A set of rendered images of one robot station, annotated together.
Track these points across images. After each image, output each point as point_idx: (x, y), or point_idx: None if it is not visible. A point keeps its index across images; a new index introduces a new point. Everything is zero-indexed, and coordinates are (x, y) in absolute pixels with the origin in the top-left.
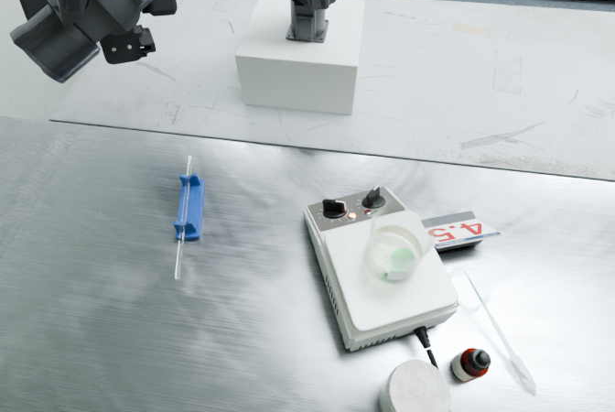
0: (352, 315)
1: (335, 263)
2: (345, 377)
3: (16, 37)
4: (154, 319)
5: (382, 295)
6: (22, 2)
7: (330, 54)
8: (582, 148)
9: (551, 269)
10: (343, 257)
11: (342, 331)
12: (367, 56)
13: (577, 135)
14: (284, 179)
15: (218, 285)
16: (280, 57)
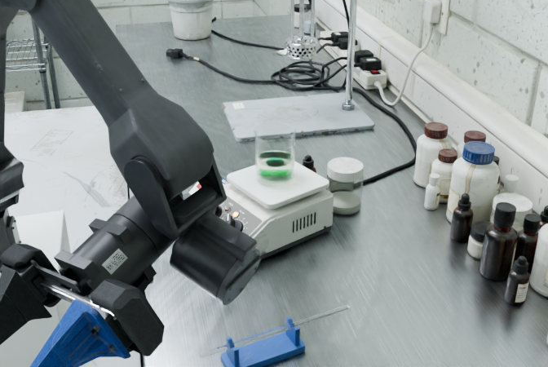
0: (322, 184)
1: (291, 196)
2: (348, 229)
3: (251, 237)
4: (386, 333)
5: (301, 177)
6: (153, 312)
7: (43, 229)
8: (94, 156)
9: (217, 166)
10: (284, 194)
11: (324, 218)
12: None
13: (78, 158)
14: (190, 299)
15: (329, 307)
16: (55, 261)
